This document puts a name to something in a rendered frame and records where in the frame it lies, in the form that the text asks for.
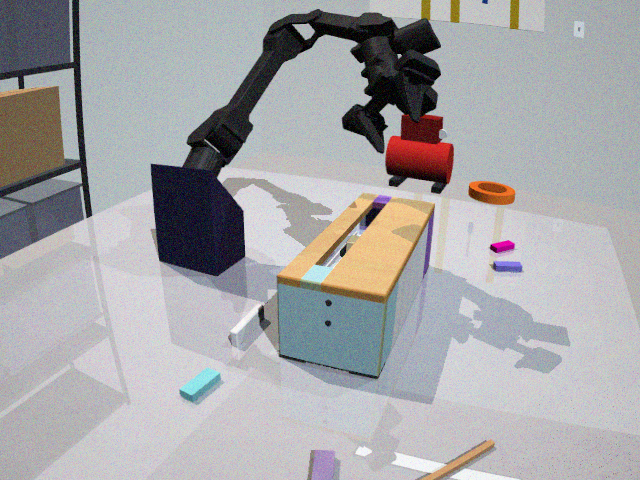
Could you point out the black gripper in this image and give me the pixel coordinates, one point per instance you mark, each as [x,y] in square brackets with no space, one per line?
[390,80]

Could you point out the small blue-purple block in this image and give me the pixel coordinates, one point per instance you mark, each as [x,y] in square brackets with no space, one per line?
[507,266]

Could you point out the small magenta block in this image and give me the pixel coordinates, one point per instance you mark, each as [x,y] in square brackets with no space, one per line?
[502,246]

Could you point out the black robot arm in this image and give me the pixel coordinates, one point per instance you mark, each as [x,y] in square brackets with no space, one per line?
[229,127]

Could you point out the small cyan block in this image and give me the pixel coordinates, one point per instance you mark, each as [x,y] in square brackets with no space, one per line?
[200,384]

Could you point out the purple rectangular block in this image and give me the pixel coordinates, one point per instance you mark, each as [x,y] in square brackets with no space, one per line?
[323,465]

